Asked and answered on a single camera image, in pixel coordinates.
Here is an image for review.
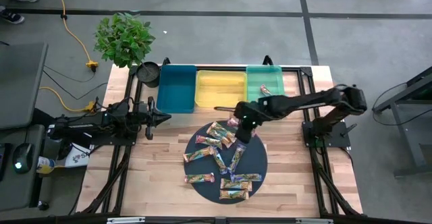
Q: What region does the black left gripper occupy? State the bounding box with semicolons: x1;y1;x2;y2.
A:
134;96;172;140

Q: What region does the grey desk top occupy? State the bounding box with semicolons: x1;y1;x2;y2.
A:
0;124;47;213
0;41;49;131

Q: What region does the white printed box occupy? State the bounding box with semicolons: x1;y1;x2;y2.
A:
63;142;92;169

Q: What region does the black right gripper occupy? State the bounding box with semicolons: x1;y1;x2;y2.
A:
235;97;271;144

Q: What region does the yellow white bottle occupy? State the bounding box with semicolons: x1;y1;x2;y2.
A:
36;155;57;175

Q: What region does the black computer mouse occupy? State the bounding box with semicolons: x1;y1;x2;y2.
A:
12;142;34;175

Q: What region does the grey metal stand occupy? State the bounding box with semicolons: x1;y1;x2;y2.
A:
372;65;432;177

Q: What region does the black floor cable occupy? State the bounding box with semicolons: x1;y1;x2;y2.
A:
43;64;109;101
372;82;432;127

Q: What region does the yellow extension cord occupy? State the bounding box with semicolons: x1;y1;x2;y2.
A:
38;86;98;114
49;0;99;72

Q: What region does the yellow plastic bin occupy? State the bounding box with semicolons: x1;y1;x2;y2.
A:
194;69;248;109

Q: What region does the round dark blue woven mat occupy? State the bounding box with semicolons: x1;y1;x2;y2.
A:
183;119;269;205

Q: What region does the black plant pot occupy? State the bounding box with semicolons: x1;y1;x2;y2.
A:
135;61;161;89

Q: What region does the green leafy plant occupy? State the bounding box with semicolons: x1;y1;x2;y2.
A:
93;11;157;69

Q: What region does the teal plastic bin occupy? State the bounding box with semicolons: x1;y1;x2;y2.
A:
245;65;288;104

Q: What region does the blue plastic bin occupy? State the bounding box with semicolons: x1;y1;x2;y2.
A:
156;64;198;114

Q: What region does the orange green granola bar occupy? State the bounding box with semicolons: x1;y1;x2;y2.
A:
219;189;250;201
182;146;217;163
219;178;253;192
206;125;234;149
211;121;238;143

